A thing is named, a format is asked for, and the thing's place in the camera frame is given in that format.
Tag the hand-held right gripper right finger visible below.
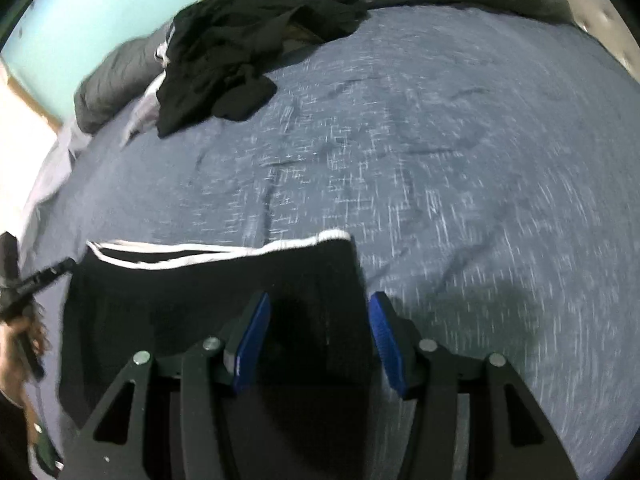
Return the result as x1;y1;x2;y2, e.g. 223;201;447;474
369;291;576;480

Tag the cream tufted headboard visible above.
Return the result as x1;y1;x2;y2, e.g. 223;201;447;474
545;0;640;92

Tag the black garment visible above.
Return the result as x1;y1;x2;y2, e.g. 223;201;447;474
156;0;369;139

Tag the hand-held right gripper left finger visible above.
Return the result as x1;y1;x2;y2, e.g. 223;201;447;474
65;291;273;480

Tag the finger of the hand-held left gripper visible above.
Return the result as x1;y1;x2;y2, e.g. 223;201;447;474
21;257;79;297

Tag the person's left hand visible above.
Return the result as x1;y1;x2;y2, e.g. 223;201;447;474
0;302;51;406

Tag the light grey garment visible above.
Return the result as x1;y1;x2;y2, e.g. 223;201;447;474
122;72;169;149

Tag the blue striped garment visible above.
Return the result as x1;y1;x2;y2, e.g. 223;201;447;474
156;27;177;69

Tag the wooden window frame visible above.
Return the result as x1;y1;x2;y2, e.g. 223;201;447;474
0;57;67;129

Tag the black sweater with white trim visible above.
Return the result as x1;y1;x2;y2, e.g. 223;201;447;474
57;230;374;480

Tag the blue patterned bed sheet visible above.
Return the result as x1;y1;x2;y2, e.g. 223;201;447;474
30;5;640;480

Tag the light grey blanket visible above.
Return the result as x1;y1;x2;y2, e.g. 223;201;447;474
20;120;94;242

